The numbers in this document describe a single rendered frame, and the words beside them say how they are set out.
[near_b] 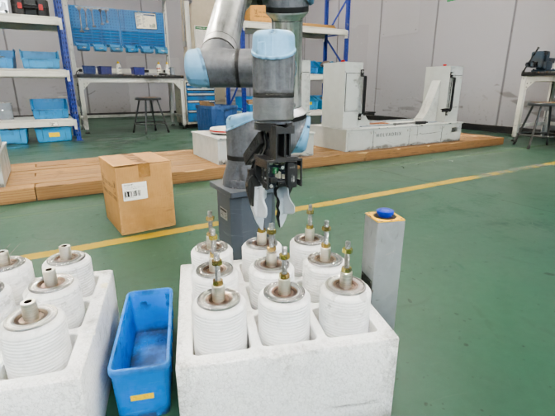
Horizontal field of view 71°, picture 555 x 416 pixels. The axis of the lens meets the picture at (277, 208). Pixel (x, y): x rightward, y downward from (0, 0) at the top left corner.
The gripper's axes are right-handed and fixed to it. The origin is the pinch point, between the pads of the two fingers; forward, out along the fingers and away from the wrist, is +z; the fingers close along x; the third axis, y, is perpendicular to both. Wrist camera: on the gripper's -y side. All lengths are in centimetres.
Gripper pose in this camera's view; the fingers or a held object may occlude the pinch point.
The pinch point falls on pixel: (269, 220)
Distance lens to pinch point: 79.8
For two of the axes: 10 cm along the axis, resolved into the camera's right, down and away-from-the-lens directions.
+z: 0.0, 9.5, 3.0
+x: 9.1, -1.2, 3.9
